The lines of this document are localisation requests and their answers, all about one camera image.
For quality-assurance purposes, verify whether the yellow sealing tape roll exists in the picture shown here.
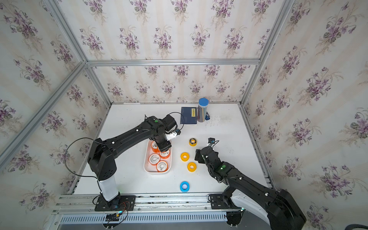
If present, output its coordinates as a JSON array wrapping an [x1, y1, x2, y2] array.
[[189, 138, 197, 147], [180, 152, 190, 162], [187, 162, 197, 173]]

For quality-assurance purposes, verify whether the orange sealing tape roll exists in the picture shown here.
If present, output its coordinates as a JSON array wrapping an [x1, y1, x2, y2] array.
[[149, 153, 161, 165], [151, 141, 160, 153], [159, 150, 171, 159], [156, 161, 168, 173]]

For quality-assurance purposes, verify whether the blue sealing tape roll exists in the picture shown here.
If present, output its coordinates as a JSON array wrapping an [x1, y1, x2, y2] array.
[[180, 181, 190, 193]]

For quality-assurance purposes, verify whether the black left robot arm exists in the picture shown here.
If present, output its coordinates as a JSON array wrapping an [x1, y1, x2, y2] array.
[[87, 115, 181, 210]]

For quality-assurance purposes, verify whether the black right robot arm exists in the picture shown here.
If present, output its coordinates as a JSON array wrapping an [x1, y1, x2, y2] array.
[[195, 146, 306, 230]]

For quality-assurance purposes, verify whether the white plastic storage box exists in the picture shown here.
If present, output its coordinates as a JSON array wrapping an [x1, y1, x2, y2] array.
[[143, 140, 173, 174]]

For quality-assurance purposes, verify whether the dark blue booklet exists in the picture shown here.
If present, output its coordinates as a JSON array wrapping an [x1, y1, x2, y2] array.
[[180, 107, 197, 125]]

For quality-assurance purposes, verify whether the silver cylinder blue lid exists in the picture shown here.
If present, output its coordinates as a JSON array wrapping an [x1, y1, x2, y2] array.
[[197, 98, 209, 122]]

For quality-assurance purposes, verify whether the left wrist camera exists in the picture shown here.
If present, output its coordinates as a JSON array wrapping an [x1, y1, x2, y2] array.
[[165, 129, 181, 141]]

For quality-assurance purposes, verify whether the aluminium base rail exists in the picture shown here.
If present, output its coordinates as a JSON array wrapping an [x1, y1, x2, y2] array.
[[45, 189, 291, 230]]

